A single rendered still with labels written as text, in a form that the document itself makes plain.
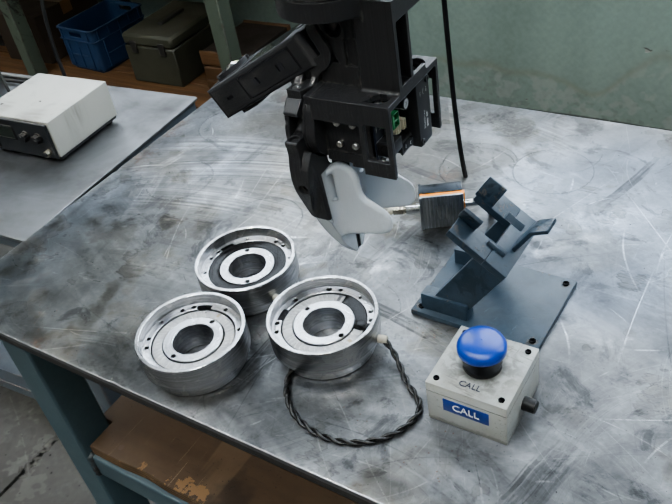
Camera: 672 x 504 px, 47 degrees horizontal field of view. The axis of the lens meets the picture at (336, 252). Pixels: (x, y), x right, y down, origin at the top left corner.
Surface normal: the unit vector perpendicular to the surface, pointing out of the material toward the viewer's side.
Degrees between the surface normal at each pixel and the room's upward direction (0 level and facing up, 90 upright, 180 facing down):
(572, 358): 0
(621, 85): 90
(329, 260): 0
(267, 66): 92
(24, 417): 0
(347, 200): 93
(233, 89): 92
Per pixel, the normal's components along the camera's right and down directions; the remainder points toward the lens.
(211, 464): -0.14, -0.77
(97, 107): 0.88, 0.19
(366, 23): -0.50, 0.60
